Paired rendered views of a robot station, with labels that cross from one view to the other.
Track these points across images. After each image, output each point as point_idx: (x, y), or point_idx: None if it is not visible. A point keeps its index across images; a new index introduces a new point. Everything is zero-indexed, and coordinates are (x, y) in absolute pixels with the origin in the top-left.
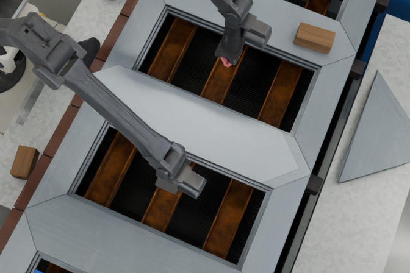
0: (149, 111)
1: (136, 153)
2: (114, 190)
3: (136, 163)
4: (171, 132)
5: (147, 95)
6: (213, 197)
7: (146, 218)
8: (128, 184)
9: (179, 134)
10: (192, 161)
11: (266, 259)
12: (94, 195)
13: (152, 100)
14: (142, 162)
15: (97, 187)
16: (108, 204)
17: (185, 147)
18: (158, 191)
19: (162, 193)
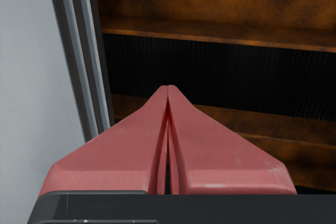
0: (31, 171)
1: (164, 69)
2: (272, 137)
3: (182, 64)
4: (37, 105)
5: (2, 182)
6: None
7: (326, 31)
8: (229, 64)
9: (26, 79)
10: None
11: None
12: (288, 151)
13: (3, 171)
14: (176, 54)
15: (267, 151)
16: (311, 137)
17: (51, 46)
18: (236, 29)
19: (237, 11)
